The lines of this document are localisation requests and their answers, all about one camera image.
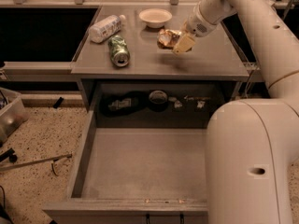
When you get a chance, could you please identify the grey counter cabinet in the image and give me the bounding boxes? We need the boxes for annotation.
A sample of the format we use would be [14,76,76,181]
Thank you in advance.
[72,4,249,129]

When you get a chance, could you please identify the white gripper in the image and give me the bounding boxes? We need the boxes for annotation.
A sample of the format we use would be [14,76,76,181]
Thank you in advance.
[172,5,218,54]

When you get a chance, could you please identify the black drawer handle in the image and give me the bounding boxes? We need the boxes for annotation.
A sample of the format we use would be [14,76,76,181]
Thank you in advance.
[146,214,185,224]

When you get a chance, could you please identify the black tape roll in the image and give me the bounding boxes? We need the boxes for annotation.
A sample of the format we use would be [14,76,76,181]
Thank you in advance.
[149,90,168,112]

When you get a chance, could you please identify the clear plastic storage bin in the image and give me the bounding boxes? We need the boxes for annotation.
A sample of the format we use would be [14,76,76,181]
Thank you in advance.
[0,88,28,144]

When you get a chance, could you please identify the green soda can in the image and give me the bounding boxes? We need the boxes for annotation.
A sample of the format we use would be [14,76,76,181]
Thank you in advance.
[108,35,130,67]

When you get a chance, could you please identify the white ceramic bowl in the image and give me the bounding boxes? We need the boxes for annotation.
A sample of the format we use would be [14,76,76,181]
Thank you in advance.
[139,8,172,29]

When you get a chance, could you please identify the orange soda can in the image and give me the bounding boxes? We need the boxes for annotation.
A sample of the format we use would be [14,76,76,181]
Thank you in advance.
[157,29,181,49]

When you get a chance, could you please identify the small black floor block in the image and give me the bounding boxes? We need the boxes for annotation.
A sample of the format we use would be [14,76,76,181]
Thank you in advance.
[53,97,64,109]

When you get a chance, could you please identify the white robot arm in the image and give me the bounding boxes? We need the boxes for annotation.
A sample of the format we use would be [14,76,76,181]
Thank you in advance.
[175,0,299,224]

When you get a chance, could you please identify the clear plastic water bottle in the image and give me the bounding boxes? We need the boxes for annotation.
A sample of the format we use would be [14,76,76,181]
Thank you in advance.
[89,15,126,43]

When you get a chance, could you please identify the grey open top drawer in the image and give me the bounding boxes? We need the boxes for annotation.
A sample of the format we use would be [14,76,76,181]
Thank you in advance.
[43,111,208,224]

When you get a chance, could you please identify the long metal rod tool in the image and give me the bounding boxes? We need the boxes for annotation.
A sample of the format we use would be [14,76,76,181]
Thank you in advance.
[0,153,73,176]

